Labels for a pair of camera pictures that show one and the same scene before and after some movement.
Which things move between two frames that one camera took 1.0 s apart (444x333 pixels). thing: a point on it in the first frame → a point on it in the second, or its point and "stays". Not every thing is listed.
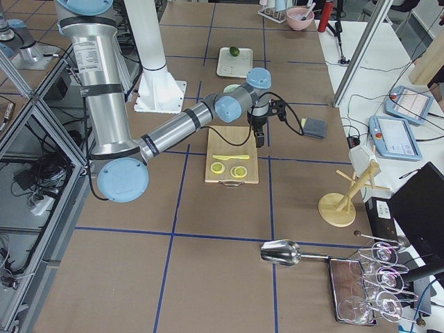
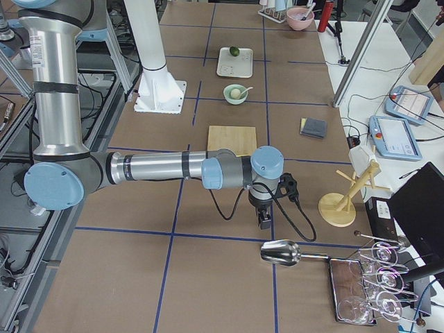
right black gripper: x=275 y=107 → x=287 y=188
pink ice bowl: x=300 y=18 stays
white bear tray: x=234 y=62 stays
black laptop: x=419 y=204 stays
